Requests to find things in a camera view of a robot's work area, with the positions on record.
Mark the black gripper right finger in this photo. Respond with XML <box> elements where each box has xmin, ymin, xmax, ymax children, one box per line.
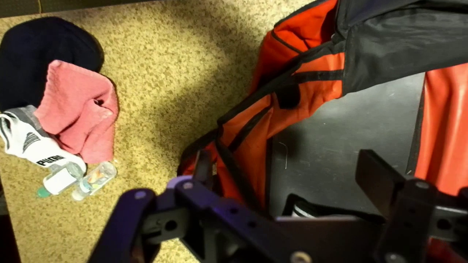
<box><xmin>353</xmin><ymin>149</ymin><xmax>468</xmax><ymax>263</ymax></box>

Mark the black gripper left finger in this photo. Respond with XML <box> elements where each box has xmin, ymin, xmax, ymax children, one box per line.
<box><xmin>86</xmin><ymin>174</ymin><xmax>293</xmax><ymax>263</ymax></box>

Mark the red black bag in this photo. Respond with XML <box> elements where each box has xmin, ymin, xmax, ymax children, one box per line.
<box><xmin>176</xmin><ymin>0</ymin><xmax>468</xmax><ymax>263</ymax></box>

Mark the small bottle with white label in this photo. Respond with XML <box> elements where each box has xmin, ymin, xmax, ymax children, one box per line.
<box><xmin>35</xmin><ymin>163</ymin><xmax>86</xmax><ymax>201</ymax></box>

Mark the pink cloth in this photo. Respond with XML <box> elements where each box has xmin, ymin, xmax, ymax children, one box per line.
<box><xmin>33</xmin><ymin>59</ymin><xmax>119</xmax><ymax>167</ymax></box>

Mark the black cap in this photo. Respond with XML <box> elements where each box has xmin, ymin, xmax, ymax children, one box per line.
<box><xmin>0</xmin><ymin>16</ymin><xmax>105</xmax><ymax>111</ymax></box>

